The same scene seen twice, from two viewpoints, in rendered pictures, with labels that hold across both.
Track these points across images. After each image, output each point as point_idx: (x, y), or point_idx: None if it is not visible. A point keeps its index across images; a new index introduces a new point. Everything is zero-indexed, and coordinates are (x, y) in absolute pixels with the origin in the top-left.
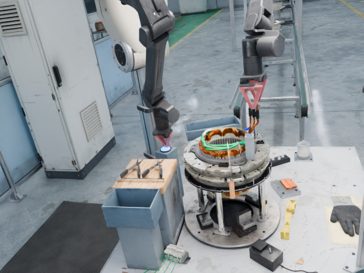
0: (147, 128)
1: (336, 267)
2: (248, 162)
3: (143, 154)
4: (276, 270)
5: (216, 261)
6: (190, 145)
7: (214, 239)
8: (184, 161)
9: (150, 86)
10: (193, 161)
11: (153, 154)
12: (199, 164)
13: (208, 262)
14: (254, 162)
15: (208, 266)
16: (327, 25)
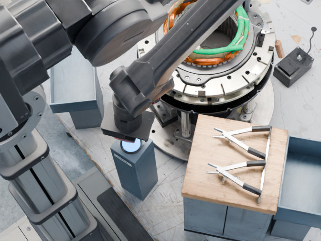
0: (45, 177)
1: (305, 9)
2: (254, 10)
3: (39, 224)
4: None
5: (293, 125)
6: (181, 85)
7: (261, 121)
8: (206, 103)
9: (174, 69)
10: (237, 80)
11: (61, 196)
12: (249, 72)
13: (294, 134)
14: (255, 4)
15: (301, 135)
16: None
